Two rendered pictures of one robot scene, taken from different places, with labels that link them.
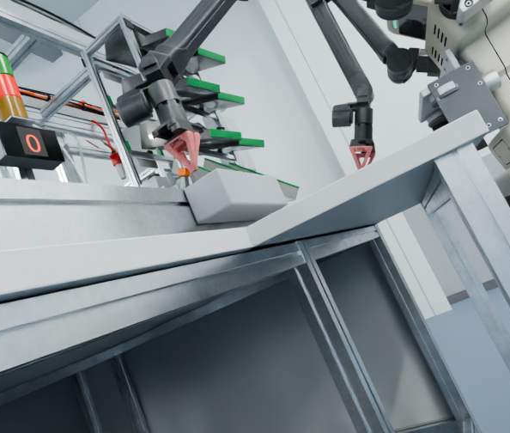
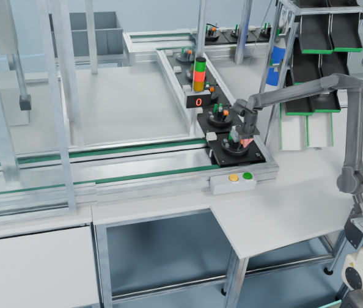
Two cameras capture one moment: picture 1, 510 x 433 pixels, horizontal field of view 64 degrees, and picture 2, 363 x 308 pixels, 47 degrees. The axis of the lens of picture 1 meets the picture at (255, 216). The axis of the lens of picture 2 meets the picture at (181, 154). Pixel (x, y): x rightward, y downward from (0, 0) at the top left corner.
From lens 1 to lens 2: 1.83 m
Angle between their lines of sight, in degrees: 67
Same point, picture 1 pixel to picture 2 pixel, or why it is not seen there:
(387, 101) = not seen: outside the picture
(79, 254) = (153, 213)
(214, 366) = not seen: hidden behind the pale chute
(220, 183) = (213, 189)
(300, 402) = not seen: hidden behind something
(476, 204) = (236, 260)
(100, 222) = (173, 188)
